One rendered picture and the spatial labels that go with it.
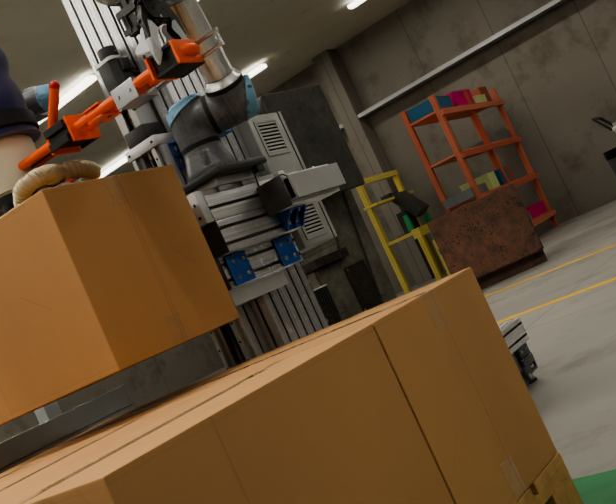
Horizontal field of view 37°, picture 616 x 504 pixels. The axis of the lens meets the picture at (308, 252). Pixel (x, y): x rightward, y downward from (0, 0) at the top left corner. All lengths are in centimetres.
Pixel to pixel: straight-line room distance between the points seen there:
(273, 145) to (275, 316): 60
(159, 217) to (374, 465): 93
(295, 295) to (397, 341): 137
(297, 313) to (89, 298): 110
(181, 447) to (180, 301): 95
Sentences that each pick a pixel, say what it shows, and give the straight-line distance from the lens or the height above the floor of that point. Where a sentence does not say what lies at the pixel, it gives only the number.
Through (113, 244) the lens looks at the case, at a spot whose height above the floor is 90.
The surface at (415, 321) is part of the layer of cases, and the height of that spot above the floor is 51.
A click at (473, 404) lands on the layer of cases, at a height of 33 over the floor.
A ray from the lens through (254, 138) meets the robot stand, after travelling 296.
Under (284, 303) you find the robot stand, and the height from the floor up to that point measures 63.
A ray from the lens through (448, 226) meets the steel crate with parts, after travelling 812.
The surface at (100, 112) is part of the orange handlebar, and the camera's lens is 201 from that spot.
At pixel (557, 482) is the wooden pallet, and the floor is 11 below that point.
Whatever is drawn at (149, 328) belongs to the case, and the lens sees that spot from 195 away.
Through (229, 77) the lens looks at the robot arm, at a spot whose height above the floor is 125.
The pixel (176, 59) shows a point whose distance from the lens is 184.
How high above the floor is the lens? 63
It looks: 2 degrees up
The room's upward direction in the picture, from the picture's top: 25 degrees counter-clockwise
